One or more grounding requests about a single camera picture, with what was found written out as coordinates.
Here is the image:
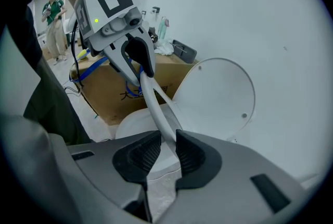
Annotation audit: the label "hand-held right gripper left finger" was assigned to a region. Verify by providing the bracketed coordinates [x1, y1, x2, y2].
[67, 130, 162, 223]

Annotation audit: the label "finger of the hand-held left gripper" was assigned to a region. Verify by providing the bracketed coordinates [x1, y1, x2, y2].
[105, 34, 143, 88]
[124, 26, 157, 78]

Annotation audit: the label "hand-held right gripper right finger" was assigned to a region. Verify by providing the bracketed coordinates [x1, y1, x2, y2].
[155, 129, 314, 224]

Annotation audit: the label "white curved plastic frame part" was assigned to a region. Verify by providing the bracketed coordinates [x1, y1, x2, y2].
[139, 71, 189, 152]

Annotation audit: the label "white crumpled cloth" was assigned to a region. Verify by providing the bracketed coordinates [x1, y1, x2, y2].
[153, 39, 175, 56]

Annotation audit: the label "green bottle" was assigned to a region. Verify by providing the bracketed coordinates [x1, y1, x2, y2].
[157, 16, 170, 40]

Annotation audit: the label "yellow brush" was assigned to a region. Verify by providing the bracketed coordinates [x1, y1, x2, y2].
[77, 48, 91, 61]

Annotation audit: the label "large cardboard box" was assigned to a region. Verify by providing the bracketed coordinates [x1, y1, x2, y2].
[69, 54, 200, 127]

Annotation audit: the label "black flat tray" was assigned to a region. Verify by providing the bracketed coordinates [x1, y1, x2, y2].
[172, 39, 198, 64]

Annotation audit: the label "person's dark trousers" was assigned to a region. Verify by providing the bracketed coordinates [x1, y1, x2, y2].
[23, 56, 93, 146]

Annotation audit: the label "blue strap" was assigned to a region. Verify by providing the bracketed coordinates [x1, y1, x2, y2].
[69, 55, 143, 96]

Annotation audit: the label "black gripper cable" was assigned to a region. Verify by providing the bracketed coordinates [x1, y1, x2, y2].
[71, 19, 100, 117]

